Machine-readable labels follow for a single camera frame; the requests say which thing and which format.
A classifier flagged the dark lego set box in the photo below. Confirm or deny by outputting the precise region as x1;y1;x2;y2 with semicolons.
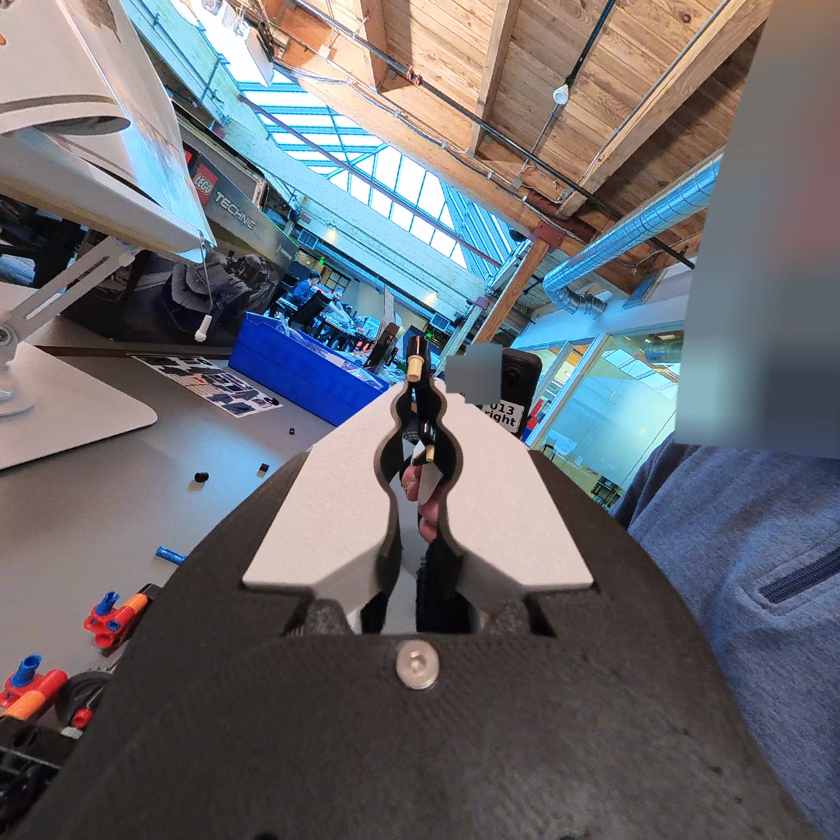
62;108;299;349

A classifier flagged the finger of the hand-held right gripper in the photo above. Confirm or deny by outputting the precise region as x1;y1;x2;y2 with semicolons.
412;441;448;505

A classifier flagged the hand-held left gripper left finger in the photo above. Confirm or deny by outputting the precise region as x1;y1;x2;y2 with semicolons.
240;384;410;635

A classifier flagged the lego chassis assembly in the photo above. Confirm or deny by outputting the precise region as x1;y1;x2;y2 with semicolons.
0;581;160;840

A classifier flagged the wooden post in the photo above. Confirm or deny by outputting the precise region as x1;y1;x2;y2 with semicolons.
451;235;552;370

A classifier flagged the person's blue sweater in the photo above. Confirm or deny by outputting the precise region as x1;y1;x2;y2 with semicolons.
609;430;840;840

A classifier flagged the white book stand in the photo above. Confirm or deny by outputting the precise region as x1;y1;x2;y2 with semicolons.
0;125;219;471

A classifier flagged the hanging light fixture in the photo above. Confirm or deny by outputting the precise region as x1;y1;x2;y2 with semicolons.
217;0;277;89

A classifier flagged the printed sticker sheet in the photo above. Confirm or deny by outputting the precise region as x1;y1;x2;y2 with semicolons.
130;353;284;419

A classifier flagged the person's right hand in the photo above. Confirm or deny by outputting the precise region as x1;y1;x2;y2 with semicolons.
402;461;448;546

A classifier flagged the black lego beam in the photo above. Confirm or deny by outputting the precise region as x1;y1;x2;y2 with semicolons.
402;333;439;463

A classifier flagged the white toggle cord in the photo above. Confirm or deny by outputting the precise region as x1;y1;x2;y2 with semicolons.
192;239;216;343

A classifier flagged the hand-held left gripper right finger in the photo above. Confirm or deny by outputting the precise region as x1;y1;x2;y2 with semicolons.
415;386;597;634

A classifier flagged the blue storage bin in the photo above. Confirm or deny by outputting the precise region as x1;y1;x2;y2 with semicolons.
227;310;392;429

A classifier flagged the silver air duct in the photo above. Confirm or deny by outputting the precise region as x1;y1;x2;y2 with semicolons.
542;152;723;317

